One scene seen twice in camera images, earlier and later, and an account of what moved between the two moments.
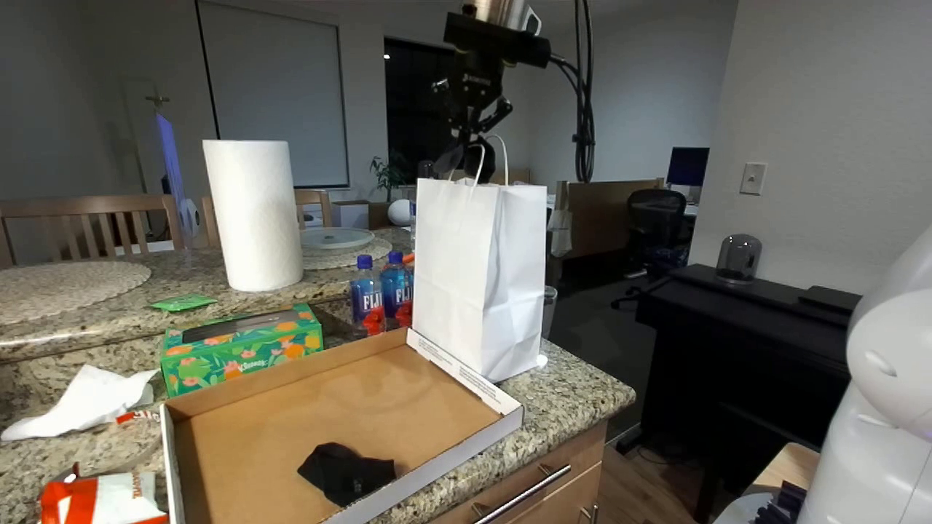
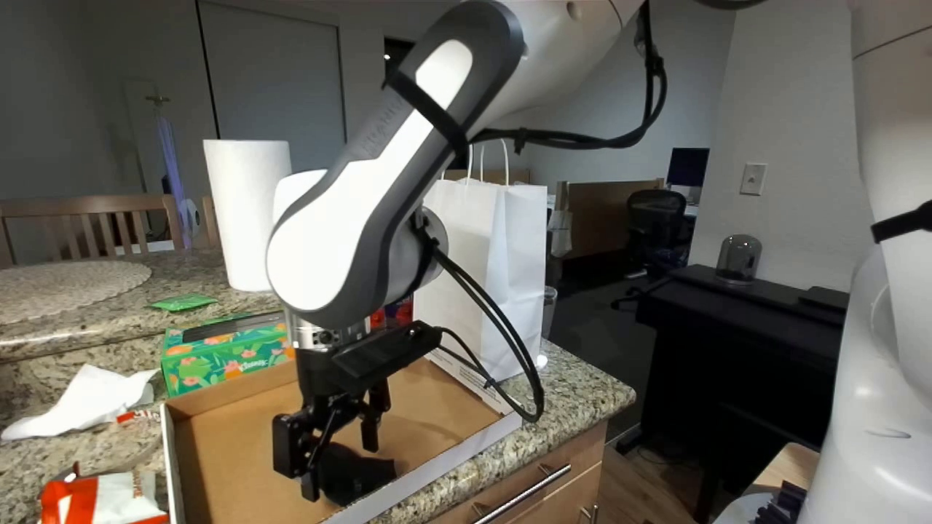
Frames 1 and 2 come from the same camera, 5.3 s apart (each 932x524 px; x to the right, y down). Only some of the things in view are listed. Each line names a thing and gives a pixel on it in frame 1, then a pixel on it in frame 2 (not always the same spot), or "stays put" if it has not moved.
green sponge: [179, 303] stays put
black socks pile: [343, 476] stays put
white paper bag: [480, 284] stays put
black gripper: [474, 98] to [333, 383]
